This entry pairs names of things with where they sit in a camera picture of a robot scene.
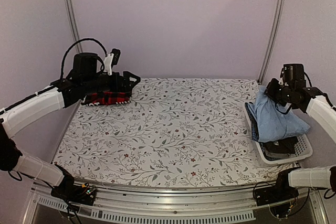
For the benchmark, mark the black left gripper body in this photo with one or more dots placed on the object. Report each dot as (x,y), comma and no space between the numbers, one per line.
(93,85)

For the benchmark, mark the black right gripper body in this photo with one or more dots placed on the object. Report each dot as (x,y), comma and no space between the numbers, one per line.
(280,96)

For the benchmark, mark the light blue long sleeve shirt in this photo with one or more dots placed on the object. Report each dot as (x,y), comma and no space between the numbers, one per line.
(273,122)

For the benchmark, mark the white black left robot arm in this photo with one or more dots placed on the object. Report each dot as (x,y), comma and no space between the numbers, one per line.
(60,94)

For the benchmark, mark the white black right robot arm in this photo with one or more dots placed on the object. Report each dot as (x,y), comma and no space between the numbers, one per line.
(294,88)

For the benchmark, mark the red black plaid shirt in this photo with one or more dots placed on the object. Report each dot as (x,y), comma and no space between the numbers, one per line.
(107,98)

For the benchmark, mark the blue checked shirt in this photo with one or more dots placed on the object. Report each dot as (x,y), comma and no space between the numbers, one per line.
(251,115)

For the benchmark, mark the black striped shirt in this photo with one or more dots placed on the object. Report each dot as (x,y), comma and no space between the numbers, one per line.
(280,149)

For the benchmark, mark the white plastic laundry basket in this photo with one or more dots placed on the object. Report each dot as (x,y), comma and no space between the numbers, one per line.
(303,148)

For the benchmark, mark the floral patterned table cloth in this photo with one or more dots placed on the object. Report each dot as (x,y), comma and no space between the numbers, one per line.
(174,133)

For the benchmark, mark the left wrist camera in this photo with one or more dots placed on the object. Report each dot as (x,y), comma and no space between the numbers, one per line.
(111,60)

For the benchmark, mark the right aluminium frame post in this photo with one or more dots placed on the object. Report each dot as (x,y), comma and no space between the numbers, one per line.
(271,40)

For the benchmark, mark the aluminium frame post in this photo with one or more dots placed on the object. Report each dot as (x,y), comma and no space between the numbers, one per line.
(271,40)
(72,20)

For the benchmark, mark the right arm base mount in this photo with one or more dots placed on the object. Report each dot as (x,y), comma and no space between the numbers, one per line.
(266,194)

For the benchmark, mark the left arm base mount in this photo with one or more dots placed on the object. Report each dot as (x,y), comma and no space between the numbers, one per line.
(84,194)

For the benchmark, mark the left aluminium frame post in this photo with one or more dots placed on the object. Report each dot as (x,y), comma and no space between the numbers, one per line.
(72,20)

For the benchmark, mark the aluminium front rail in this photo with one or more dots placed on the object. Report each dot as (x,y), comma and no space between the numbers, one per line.
(128,204)

